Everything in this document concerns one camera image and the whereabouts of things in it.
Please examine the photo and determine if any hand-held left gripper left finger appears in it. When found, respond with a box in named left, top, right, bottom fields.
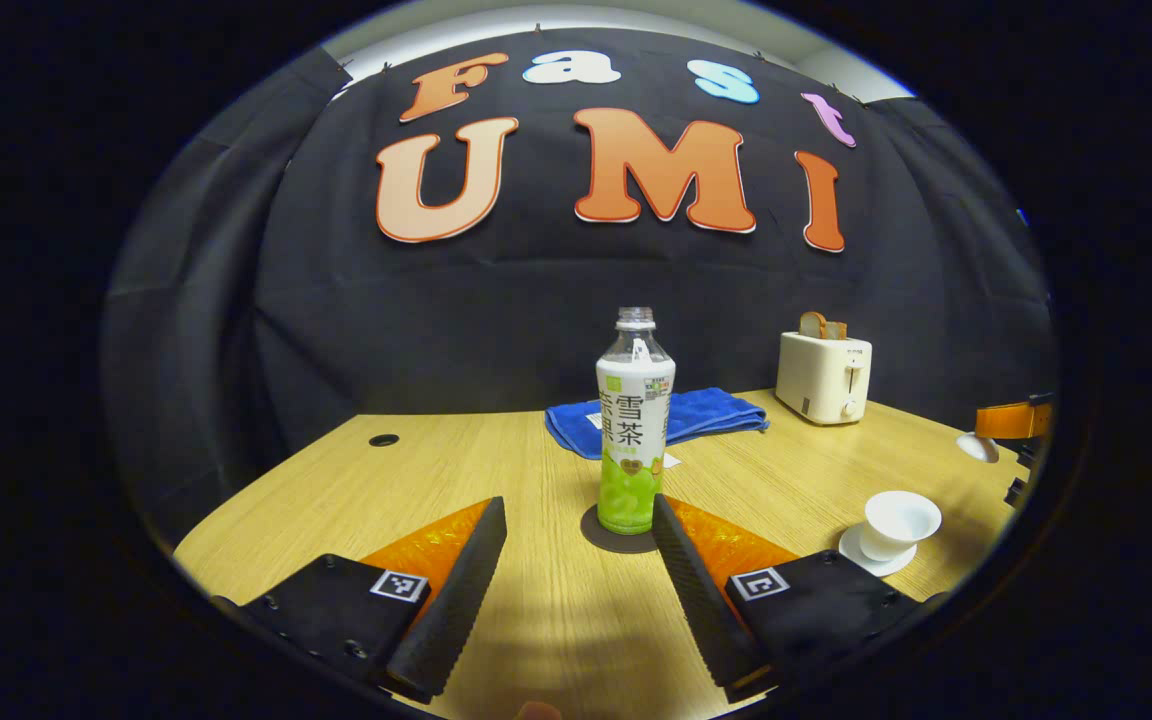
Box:
left=211, top=495, right=509, bottom=706

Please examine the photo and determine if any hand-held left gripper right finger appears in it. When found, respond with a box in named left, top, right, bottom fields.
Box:
left=650, top=493, right=947, bottom=704

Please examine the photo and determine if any white teacup lid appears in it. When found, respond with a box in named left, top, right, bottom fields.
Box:
left=955, top=430, right=1003, bottom=465

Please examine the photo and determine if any dark round coaster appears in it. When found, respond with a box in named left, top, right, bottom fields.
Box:
left=580, top=503, right=659, bottom=555

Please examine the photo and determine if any white teacup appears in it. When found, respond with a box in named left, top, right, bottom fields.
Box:
left=862, top=490, right=943, bottom=563

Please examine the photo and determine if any clear green-label water bottle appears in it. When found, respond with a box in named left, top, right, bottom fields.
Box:
left=595, top=306, right=678, bottom=536

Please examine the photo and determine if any white saucer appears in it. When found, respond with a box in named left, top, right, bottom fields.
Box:
left=838, top=523, right=919, bottom=579

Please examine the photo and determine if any blue folded towel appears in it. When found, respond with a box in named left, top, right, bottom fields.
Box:
left=545, top=387, right=771, bottom=462

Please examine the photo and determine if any cream toaster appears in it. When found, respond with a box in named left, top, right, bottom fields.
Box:
left=775, top=330, right=874, bottom=427

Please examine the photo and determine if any black backdrop cloth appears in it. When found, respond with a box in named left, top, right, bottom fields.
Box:
left=101, top=25, right=1057, bottom=521

